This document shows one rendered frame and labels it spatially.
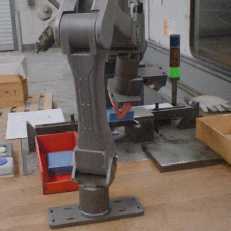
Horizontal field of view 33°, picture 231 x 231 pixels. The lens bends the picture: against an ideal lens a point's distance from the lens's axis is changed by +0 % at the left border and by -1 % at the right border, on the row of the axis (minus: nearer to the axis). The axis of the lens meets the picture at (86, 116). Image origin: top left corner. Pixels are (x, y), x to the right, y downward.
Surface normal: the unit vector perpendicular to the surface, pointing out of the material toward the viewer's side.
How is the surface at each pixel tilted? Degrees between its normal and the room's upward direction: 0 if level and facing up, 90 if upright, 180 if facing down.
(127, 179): 0
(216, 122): 90
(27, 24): 90
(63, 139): 90
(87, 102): 96
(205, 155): 0
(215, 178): 0
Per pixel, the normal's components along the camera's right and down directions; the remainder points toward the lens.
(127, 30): 0.83, 0.11
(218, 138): -0.98, 0.11
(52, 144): 0.19, 0.29
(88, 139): -0.37, 0.40
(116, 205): -0.05, -0.95
